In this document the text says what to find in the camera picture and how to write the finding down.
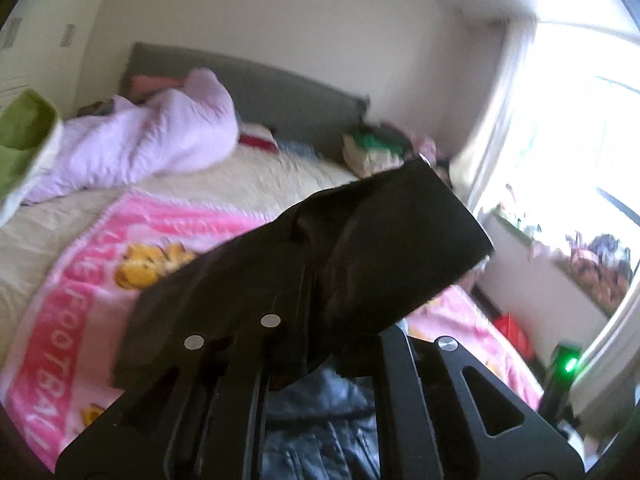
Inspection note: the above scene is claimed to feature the red pillow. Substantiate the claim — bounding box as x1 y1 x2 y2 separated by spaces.
237 127 280 155

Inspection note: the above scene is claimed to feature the pink cartoon printed blanket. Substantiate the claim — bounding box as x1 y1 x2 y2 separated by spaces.
2 192 546 473

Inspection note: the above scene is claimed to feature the cream curtain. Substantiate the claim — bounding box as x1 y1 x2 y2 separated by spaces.
450 20 538 211

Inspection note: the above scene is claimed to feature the white wardrobe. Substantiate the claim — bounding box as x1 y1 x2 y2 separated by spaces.
0 0 118 121

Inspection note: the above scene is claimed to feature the red bag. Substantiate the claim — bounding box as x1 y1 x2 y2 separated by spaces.
492 312 535 361

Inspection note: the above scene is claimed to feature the cream bedspread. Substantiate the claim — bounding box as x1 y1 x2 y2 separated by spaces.
0 142 361 356

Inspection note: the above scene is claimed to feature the green cloth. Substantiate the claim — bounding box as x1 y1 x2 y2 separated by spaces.
0 89 63 226

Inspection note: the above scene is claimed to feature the pile of folded clothes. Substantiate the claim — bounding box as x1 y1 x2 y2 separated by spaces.
341 120 453 186

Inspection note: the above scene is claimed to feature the black leather jacket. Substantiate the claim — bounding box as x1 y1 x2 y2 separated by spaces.
111 162 497 480

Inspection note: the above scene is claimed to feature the lilac quilt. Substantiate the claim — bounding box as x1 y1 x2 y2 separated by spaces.
20 67 240 206

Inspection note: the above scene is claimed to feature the grey bed headboard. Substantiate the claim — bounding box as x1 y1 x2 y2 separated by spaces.
124 42 371 166

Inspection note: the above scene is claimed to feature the clutter of clothes on sill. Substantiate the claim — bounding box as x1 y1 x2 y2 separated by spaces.
492 187 636 318

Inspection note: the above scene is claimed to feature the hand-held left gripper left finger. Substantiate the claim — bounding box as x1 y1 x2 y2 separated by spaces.
54 260 322 480

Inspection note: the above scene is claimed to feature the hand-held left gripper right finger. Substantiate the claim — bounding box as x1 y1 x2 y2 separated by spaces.
372 326 585 480

